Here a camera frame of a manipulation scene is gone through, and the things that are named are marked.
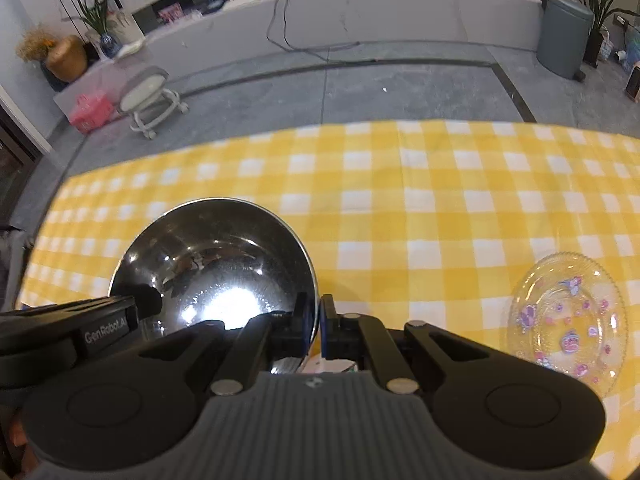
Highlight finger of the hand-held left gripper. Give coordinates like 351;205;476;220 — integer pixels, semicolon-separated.
131;284;165;333

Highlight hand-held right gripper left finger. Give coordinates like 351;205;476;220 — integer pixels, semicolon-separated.
135;292;321;396

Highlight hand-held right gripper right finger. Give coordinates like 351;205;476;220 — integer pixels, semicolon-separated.
319;294;495;394

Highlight stack of coloured bowls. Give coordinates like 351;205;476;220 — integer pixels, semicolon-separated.
108;197;321;376

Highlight yellow checked tablecloth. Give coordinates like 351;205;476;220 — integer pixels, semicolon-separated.
15;119;640;480

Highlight pink basket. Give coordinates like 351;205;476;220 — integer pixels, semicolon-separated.
68;91;114;134

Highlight white rolling stool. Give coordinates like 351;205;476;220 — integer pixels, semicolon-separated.
117;66;190;140

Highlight clear glass plate with stickers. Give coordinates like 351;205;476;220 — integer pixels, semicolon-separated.
506;252;629;401

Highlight gold vase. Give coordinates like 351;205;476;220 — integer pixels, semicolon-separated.
46;36;89;83

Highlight dried flower bunch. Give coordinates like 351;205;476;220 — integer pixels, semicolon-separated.
16;25;56;64

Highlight plant in blue-white vase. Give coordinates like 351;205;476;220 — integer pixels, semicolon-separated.
62;0;126;59

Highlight grey stone ledge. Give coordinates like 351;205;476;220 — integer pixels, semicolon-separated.
52;0;546;111

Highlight grey trash bin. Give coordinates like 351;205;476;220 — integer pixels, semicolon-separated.
537;0;596;80

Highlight potted plant in dark pot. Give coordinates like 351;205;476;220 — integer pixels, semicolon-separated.
564;0;637;69

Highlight black cable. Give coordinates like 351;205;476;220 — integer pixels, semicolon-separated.
266;0;382;64

